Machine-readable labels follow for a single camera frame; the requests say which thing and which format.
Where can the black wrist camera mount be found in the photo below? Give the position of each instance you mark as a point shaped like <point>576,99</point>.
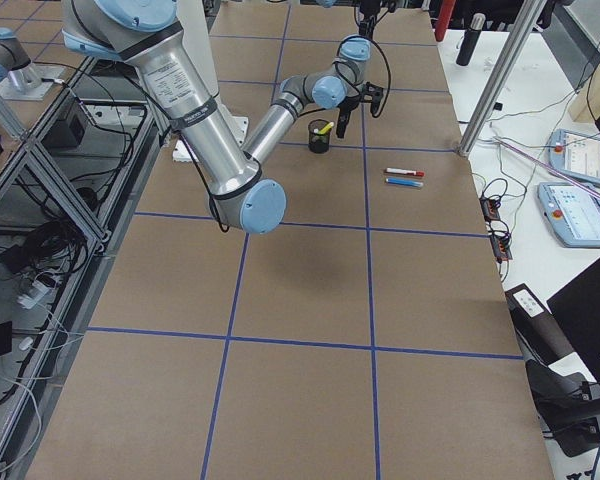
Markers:
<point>373,95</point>

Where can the red bottle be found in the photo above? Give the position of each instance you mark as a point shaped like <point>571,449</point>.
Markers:
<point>443,19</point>

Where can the aluminium frame post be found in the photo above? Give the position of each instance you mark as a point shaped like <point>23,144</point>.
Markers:
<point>509,54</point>

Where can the teach pendant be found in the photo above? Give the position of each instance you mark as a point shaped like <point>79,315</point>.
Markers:
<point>573,214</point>
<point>576,155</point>

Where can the yellow highlighter pen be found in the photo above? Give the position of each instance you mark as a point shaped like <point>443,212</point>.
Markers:
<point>324,130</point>

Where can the lower teach pendant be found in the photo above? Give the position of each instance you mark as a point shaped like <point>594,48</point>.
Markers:
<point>573,214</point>

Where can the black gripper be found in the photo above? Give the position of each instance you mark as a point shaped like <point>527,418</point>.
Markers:
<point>366,9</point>
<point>347,106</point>

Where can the upper teach pendant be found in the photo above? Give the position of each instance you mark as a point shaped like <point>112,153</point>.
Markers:
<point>576,155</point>

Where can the blue highlighter pen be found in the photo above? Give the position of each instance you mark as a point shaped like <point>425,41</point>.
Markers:
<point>404,182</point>

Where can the black thermos bottle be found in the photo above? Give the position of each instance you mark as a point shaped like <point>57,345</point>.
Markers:
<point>470,39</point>

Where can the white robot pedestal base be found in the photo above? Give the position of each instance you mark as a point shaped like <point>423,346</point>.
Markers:
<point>221,134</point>

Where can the red white marker pen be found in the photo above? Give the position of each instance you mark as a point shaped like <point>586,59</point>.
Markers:
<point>405,172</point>

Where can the black mesh pen cup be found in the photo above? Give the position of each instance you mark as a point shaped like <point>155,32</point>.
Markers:
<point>318,144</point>

